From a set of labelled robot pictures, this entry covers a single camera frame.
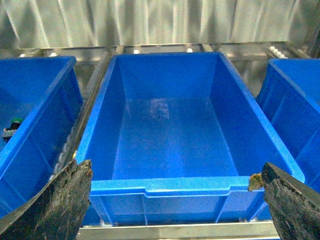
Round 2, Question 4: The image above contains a green push button left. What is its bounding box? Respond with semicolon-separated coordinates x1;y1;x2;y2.
1;117;23;143

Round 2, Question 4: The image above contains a blue bin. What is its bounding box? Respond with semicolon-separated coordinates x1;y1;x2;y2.
0;56;83;216
256;58;320;192
76;52;305;226

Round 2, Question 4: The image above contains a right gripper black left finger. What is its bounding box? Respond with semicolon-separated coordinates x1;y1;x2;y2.
0;159;92;240

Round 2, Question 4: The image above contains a blue bin upper left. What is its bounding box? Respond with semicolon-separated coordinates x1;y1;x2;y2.
0;56;83;216

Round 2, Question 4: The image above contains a metal shelf rack frame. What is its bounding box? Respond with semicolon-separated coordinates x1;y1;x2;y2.
0;42;320;240

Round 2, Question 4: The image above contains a blue bin upper right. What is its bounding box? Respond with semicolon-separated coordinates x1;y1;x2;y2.
76;52;305;226

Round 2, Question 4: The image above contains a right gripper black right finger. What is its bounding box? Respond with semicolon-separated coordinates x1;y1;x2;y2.
247;162;320;240

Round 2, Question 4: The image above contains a blue bin far right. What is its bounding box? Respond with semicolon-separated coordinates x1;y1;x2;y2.
256;58;320;192

